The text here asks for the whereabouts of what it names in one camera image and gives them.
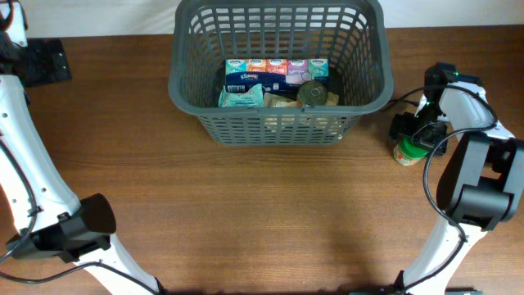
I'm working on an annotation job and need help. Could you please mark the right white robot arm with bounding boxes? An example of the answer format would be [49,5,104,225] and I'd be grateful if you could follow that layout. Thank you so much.
[389,62,523,294]

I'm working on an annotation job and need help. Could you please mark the silver pull-tab tin can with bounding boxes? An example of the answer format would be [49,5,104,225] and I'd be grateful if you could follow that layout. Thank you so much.
[296,80,328,106]

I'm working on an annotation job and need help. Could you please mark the tan paper bag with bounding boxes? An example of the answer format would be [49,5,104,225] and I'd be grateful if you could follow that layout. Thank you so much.
[264,92,339,132]

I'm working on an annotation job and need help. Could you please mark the teal wet wipes packet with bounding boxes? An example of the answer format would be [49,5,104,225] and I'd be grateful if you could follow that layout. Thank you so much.
[218,84,264,107]

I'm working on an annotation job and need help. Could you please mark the grey plastic shopping basket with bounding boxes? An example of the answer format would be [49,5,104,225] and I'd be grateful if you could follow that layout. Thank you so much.
[169,0,393,146]

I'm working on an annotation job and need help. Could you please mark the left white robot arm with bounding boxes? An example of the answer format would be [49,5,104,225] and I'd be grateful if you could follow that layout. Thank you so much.
[1,1,167,294]

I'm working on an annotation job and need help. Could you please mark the green lid glass jar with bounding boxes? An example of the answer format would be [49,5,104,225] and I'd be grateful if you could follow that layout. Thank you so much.
[393,138,428,166]

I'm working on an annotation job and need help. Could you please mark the Kleenex tissue multipack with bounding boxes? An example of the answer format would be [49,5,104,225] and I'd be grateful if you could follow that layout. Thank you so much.
[224,58,329,93]

